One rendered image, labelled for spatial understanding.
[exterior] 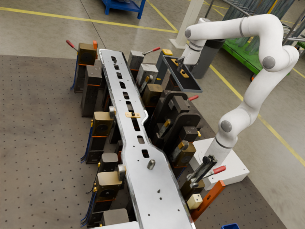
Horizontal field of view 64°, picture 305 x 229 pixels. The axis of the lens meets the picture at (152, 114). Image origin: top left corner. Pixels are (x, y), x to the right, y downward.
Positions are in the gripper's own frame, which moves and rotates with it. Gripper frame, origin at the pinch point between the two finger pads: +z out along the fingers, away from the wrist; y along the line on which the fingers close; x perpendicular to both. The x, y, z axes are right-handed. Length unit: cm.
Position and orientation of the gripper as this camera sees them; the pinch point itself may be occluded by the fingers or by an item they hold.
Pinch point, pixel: (184, 70)
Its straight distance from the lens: 154.7
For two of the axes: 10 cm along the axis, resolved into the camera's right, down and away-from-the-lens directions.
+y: -8.5, 0.8, -5.2
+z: -3.0, 7.3, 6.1
